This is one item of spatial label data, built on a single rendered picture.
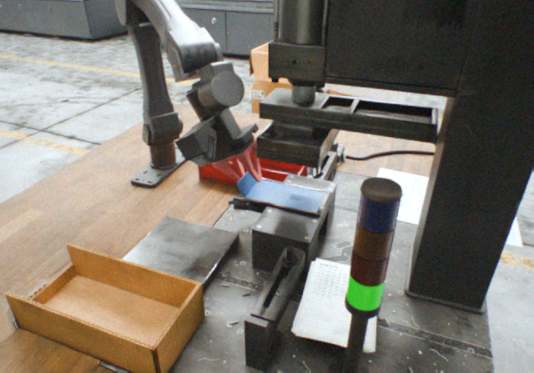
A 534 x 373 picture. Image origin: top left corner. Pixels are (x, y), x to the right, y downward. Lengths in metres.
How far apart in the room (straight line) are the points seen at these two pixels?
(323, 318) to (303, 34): 0.39
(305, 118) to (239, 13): 5.16
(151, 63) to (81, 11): 6.61
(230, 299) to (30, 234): 0.44
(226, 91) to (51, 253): 0.45
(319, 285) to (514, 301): 1.65
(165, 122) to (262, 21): 4.71
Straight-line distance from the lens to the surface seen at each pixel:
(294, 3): 0.58
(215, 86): 0.64
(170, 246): 0.76
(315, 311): 0.60
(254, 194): 0.76
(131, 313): 0.68
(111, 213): 0.92
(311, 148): 0.59
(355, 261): 0.44
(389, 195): 0.38
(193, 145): 0.65
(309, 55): 0.58
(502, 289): 2.25
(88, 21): 7.50
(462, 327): 0.71
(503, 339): 2.02
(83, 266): 0.75
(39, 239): 0.90
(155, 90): 0.95
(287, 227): 0.68
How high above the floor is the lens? 1.39
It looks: 29 degrees down
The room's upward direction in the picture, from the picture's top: straight up
